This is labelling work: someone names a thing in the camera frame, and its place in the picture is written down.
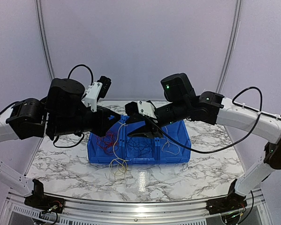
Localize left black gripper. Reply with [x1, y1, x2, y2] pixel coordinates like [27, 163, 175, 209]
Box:
[50, 105, 121, 137]

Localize yellow cable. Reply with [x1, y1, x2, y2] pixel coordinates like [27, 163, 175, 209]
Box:
[161, 138, 181, 156]
[109, 120, 129, 180]

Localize blue cable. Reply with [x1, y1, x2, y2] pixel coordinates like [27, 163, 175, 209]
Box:
[126, 137, 154, 160]

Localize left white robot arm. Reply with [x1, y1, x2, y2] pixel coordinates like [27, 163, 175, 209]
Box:
[0, 76, 121, 143]

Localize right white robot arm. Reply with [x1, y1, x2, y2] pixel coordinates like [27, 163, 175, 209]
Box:
[125, 73, 281, 210]

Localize middle blue storage bin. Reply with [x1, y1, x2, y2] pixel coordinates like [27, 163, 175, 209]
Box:
[122, 115, 157, 165]

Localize blue storage bin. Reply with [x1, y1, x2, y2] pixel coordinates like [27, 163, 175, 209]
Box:
[87, 115, 123, 164]
[122, 115, 157, 165]
[152, 115, 192, 164]

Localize left blue storage bin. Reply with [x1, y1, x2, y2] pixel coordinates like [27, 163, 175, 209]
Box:
[87, 115, 123, 164]

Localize right blue storage bin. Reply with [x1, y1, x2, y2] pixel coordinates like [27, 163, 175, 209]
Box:
[152, 115, 192, 164]

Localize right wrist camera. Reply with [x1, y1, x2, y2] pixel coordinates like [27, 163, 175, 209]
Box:
[125, 101, 157, 120]

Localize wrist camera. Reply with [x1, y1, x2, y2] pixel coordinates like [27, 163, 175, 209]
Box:
[84, 75, 112, 113]
[125, 101, 157, 120]

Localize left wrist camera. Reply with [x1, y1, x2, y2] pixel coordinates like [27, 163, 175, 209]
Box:
[84, 75, 112, 113]

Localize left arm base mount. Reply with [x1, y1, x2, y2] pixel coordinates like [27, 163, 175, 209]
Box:
[24, 179, 65, 213]

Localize right aluminium frame post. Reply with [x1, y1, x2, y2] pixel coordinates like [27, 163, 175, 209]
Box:
[215, 0, 243, 93]

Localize aluminium frame post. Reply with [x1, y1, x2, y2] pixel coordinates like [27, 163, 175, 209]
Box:
[34, 0, 56, 83]
[215, 0, 243, 93]

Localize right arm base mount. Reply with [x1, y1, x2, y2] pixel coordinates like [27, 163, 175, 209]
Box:
[206, 179, 247, 215]

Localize left aluminium frame post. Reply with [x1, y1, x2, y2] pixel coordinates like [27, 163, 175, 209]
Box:
[34, 0, 56, 83]

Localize aluminium front rail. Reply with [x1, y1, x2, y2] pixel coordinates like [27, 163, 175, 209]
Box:
[0, 190, 273, 225]

